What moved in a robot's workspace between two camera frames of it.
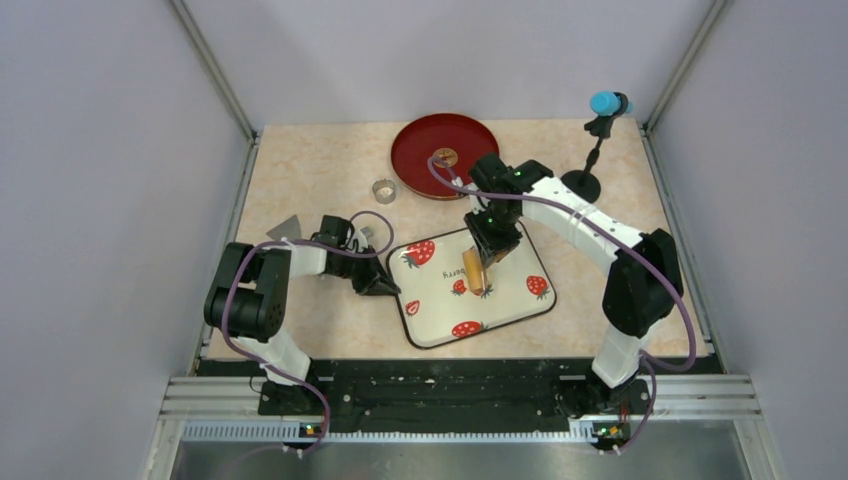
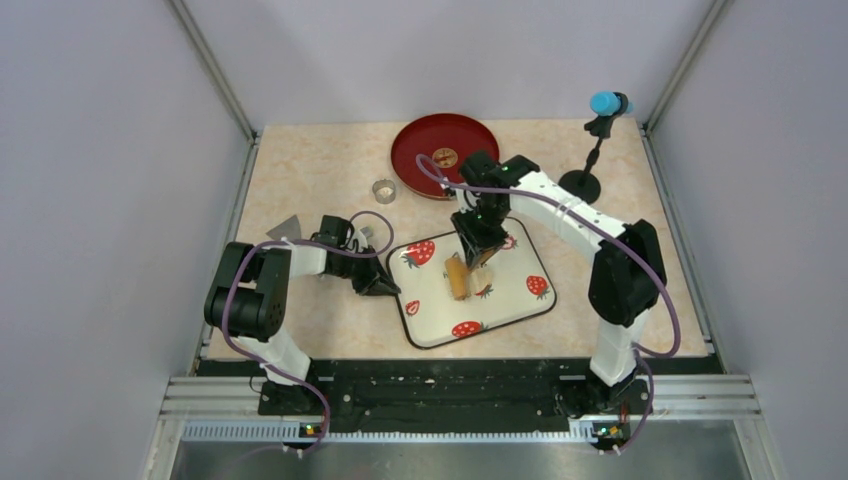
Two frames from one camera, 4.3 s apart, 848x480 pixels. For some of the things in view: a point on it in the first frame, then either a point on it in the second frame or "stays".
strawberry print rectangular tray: (437, 306) stays
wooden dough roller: (474, 271) -> (457, 271)
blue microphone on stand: (605, 107) stays
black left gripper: (367, 286) stays
